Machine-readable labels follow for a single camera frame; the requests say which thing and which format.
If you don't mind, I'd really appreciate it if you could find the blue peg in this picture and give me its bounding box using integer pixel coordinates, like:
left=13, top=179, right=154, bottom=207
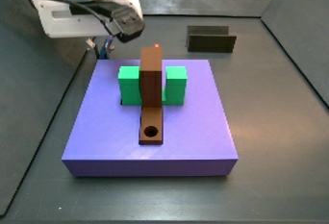
left=98, top=37, right=114, bottom=60

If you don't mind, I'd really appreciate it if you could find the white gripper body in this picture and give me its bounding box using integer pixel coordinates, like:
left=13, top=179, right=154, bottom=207
left=31, top=0, right=142, bottom=37

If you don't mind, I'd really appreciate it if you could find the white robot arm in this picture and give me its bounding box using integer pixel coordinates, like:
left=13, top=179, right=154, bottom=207
left=31, top=0, right=145, bottom=42

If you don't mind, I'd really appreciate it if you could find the brown L-shaped bracket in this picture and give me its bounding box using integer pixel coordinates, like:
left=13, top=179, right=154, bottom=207
left=138, top=45, right=163, bottom=145

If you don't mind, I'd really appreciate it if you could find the green U-shaped block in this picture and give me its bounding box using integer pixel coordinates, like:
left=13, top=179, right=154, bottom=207
left=116, top=66, right=187, bottom=106

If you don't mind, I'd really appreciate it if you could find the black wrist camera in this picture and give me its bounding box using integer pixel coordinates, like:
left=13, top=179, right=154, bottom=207
left=69, top=2, right=145, bottom=43

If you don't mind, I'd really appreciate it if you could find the purple base block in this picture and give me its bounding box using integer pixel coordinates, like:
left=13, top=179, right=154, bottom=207
left=61, top=60, right=237, bottom=177

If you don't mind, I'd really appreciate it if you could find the black angle fixture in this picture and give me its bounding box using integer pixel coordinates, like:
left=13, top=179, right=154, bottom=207
left=185, top=26, right=236, bottom=53

